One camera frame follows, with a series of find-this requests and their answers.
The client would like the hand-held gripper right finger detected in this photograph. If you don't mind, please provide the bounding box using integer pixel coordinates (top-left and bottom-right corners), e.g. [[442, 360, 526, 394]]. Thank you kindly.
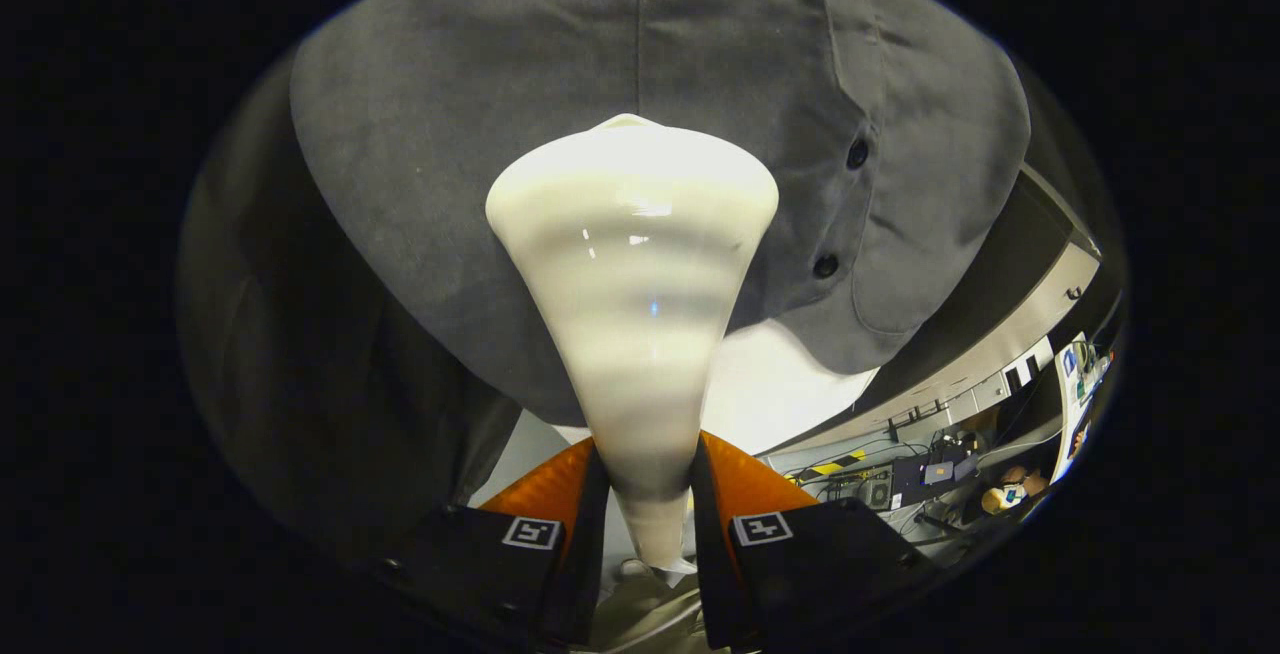
[[690, 429, 946, 651]]

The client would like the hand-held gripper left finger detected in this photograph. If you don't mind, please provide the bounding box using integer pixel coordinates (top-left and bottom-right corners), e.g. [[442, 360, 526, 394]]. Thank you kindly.
[[380, 434, 613, 651]]

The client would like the white garment steamer head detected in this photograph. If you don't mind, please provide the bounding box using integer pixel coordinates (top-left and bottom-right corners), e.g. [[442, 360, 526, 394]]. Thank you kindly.
[[485, 114, 781, 575]]

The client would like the grey button-up shirt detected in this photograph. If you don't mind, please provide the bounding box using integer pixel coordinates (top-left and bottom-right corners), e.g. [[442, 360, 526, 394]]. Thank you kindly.
[[290, 0, 1031, 427]]

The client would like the yellow black floor tape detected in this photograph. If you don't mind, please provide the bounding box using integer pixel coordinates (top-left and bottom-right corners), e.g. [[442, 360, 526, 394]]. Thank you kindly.
[[790, 449, 867, 481]]

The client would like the cream mannequin torso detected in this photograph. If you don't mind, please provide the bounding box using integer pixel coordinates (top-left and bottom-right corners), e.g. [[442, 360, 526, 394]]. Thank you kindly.
[[550, 319, 881, 457]]

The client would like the black electronics board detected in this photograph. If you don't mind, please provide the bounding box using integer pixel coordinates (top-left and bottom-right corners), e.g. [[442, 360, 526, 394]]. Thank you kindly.
[[890, 446, 979, 510]]

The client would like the grey cabinet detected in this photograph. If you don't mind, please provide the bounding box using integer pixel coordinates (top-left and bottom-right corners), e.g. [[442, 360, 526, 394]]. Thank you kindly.
[[760, 169, 1101, 455]]

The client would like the white computer desk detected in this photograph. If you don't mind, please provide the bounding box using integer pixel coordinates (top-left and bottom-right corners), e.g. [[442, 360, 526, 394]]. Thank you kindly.
[[1055, 332, 1116, 483]]

